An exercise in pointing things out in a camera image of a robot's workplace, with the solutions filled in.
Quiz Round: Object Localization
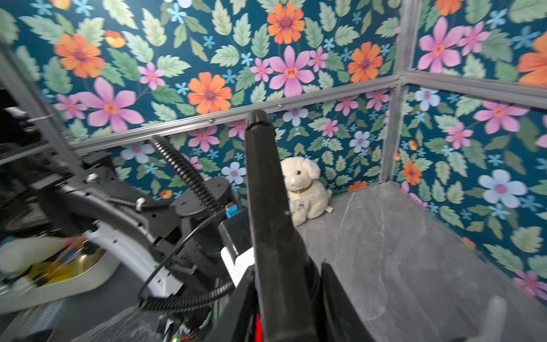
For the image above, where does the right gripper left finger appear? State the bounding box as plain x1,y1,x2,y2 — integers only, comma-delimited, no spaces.
205,266,258,342

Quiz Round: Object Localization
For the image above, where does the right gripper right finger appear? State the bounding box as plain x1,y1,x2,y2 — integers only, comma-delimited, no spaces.
320,262,375,342

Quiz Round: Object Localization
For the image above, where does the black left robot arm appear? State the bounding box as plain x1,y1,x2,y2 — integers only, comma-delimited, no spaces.
1,137,236,313

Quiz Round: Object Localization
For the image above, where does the white plush teddy bear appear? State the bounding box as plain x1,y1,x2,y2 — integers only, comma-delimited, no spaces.
281,157,333,227

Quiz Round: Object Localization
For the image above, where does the white plastic tray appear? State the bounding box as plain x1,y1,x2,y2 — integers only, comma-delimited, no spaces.
1,252,120,314

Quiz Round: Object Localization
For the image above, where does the white plastic bottle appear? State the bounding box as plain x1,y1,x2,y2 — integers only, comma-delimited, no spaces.
0,237,68,274

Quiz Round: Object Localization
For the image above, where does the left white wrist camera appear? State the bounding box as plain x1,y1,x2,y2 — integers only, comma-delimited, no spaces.
217,207,257,288

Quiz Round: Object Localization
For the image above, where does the aluminium frame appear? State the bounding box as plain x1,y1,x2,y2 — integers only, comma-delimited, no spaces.
0,0,547,185

